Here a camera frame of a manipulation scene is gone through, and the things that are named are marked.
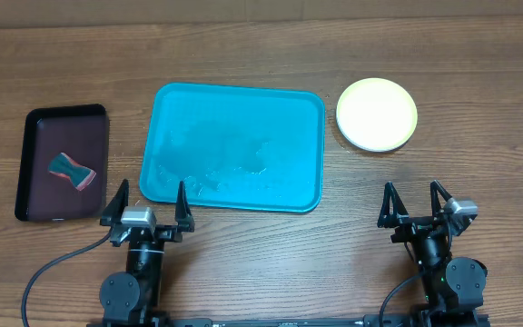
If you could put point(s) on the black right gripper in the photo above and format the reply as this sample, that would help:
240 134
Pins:
419 228

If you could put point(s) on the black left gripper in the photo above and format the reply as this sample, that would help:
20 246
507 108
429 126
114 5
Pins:
110 215

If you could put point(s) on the green and orange sponge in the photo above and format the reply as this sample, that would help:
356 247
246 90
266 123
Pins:
66 167

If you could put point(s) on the yellow plate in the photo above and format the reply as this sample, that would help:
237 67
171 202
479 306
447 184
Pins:
376 115

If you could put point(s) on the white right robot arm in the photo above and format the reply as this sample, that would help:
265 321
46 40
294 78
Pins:
453 286

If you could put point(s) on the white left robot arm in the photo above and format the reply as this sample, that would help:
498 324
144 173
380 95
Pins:
131 297

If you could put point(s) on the black water tray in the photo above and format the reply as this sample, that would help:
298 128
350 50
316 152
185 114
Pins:
81 131

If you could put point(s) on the teal plastic tray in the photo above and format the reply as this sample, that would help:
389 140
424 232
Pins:
235 147

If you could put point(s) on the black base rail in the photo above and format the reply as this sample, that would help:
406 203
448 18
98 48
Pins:
368 320

